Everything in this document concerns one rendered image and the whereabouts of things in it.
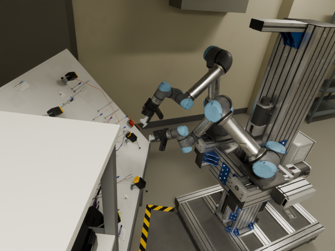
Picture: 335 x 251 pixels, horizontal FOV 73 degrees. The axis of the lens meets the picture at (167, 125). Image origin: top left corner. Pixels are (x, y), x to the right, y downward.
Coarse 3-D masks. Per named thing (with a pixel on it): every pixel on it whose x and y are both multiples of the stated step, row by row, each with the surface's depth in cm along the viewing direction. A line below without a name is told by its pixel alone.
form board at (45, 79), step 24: (48, 72) 140; (0, 96) 105; (24, 96) 116; (48, 96) 130; (72, 96) 148; (96, 96) 172; (120, 144) 169; (144, 144) 200; (120, 168) 156; (96, 192) 127; (120, 192) 144; (120, 216) 134
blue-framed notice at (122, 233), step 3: (120, 228) 130; (123, 228) 132; (120, 231) 129; (123, 231) 131; (126, 231) 133; (120, 234) 128; (123, 234) 130; (126, 234) 132; (120, 237) 127; (123, 237) 129; (123, 240) 128
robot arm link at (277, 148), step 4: (268, 144) 135; (272, 144) 135; (276, 144) 136; (280, 144) 137; (268, 148) 134; (272, 148) 132; (276, 148) 132; (280, 148) 132; (284, 148) 133; (276, 152) 131; (280, 152) 131; (284, 152) 133; (280, 156) 132; (280, 160) 131
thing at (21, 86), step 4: (20, 80) 119; (24, 80) 121; (16, 84) 116; (20, 84) 118; (24, 84) 120; (28, 84) 122; (16, 88) 114; (20, 88) 116; (24, 88) 119; (20, 92) 115
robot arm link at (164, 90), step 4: (160, 84) 148; (164, 84) 146; (168, 84) 149; (160, 88) 147; (164, 88) 146; (168, 88) 146; (156, 92) 150; (160, 92) 148; (164, 92) 147; (168, 92) 149; (156, 96) 150; (160, 96) 149; (164, 96) 150; (168, 96) 152
